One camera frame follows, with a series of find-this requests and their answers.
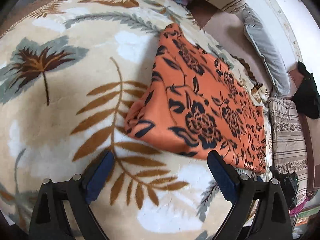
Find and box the orange black floral blouse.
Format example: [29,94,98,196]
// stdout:
[125,24,266,174]

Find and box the striped floral large pillow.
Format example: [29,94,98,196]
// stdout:
[268,97,308,205]

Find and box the pink upholstered headboard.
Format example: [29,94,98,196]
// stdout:
[289,68,319,192]

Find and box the grey pillow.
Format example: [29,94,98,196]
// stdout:
[241,5,291,98]

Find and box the pink bed sheet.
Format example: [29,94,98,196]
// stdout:
[187,0,272,96]

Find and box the cream leaf pattern blanket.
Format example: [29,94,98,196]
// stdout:
[1,0,266,239]

